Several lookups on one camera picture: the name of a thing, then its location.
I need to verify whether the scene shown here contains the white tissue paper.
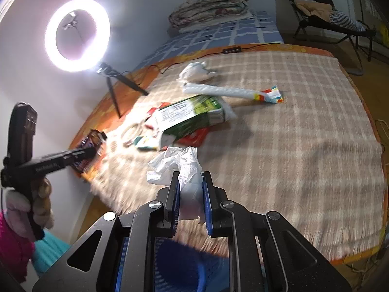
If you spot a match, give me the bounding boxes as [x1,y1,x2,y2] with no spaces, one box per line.
[146,146,205,223]

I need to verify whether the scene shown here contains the green white snack bag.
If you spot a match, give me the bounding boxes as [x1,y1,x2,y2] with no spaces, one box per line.
[135,95,236,150]

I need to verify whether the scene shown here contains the long white colourful wrapper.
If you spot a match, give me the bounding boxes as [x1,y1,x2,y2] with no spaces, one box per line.
[181,83,283,103]

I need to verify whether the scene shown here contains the white plastic bag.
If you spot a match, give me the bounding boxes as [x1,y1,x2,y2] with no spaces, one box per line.
[177,61,218,83]

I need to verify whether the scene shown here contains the red cardboard box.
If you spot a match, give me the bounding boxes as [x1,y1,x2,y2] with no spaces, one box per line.
[146,102,209,147]

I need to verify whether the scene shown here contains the left gloved hand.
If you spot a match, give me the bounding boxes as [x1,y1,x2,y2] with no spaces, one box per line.
[5,177,54,242]

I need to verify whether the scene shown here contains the black tripod stand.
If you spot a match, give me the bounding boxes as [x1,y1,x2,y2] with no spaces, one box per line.
[96,62,149,119]

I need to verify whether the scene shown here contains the pink sleeve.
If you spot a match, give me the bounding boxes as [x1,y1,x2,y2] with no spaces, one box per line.
[0,214,35,283]

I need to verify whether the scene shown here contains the teal cloth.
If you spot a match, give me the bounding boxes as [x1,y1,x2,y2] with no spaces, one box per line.
[31,229,70,277]

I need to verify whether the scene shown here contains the beige plaid blanket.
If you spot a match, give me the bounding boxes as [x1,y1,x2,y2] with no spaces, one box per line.
[198,51,386,260]

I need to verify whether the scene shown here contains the blue checked bed sheet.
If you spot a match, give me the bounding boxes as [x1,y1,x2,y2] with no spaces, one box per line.
[136,11,283,69]

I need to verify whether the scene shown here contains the orange floral bed sheet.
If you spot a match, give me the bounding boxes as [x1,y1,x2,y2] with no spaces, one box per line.
[74,44,388,264]

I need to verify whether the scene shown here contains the folded floral quilt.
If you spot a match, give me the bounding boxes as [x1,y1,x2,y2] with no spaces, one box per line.
[168,0,248,29]

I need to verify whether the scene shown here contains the clothes on chair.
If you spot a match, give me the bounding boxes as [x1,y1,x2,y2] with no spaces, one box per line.
[293,0,367,32]

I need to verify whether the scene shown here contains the black folding chair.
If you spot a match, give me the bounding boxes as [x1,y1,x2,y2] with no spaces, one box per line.
[288,0,377,76]

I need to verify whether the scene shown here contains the white ring light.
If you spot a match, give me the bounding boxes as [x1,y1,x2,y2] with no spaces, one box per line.
[44,0,110,73]

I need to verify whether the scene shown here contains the black power cable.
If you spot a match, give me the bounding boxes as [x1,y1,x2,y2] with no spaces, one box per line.
[121,41,285,87]

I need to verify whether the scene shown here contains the black inline cable remote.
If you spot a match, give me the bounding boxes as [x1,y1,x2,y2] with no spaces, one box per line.
[222,46,241,54]

